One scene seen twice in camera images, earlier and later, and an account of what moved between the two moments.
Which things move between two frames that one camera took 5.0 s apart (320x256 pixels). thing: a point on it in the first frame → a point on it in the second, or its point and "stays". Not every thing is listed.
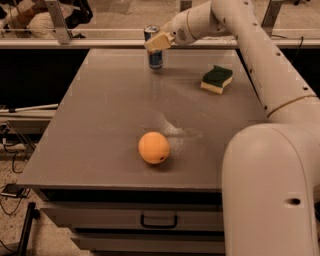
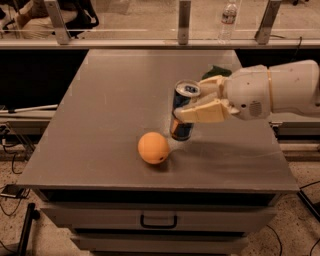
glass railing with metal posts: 120,24 stays
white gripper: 177,32 → 247,92
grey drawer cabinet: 131,160 stays
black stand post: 32,213 stays
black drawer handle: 158,226 stays
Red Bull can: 155,57 → 185,91
